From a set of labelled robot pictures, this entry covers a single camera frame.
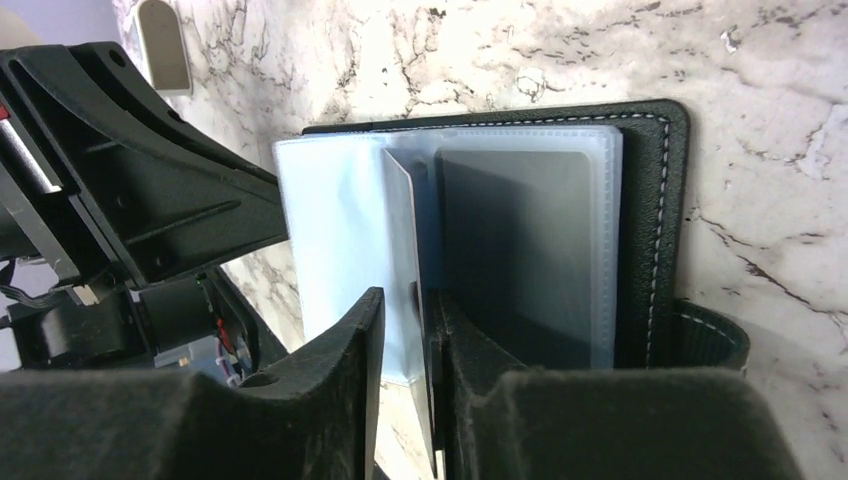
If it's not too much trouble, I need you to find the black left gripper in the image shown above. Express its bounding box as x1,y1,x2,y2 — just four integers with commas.
1,42,288,381

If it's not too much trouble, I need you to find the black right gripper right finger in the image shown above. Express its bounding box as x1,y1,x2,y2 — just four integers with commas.
432,291,802,479

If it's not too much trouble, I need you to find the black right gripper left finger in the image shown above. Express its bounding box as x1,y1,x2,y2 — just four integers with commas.
1,287,385,479

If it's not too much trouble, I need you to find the black leather card holder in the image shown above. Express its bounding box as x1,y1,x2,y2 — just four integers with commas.
273,100,750,381

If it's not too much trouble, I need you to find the dark grey credit card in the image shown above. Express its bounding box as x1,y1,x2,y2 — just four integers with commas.
439,149,593,369

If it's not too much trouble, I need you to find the grey VIP credit card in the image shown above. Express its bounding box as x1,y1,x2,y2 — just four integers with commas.
382,148,438,478

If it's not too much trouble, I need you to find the beige card tray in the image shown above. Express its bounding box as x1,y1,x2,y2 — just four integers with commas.
131,0,193,97

